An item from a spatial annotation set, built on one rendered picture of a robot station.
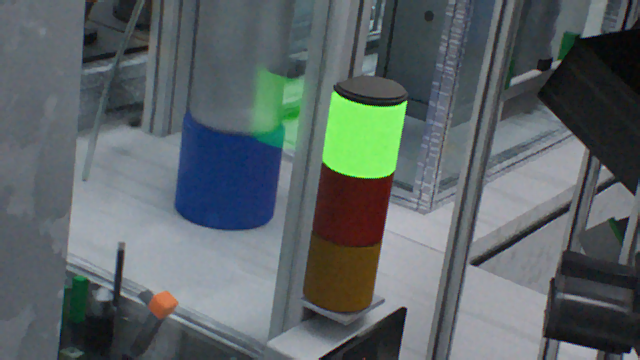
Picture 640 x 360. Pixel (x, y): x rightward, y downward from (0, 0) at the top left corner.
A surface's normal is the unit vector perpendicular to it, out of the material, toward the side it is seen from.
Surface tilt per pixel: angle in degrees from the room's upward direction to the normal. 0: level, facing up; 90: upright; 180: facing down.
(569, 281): 30
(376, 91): 0
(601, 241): 90
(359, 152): 90
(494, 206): 0
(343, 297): 90
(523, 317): 0
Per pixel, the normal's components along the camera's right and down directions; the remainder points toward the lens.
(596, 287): 0.04, -0.63
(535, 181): 0.14, -0.92
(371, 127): 0.09, 0.38
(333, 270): -0.29, 0.31
